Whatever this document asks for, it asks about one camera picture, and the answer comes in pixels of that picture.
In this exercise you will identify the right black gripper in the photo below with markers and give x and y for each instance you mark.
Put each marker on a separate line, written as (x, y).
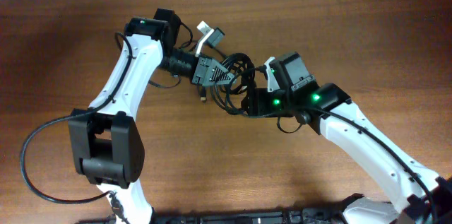
(260, 103)

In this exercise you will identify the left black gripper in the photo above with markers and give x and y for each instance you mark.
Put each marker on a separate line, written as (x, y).
(203, 70)

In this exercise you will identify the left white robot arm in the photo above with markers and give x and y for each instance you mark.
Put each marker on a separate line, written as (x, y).
(106, 145)

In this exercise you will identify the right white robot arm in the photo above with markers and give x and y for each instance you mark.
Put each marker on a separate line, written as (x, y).
(283, 87)

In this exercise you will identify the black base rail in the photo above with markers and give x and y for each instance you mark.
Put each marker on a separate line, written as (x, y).
(304, 216)

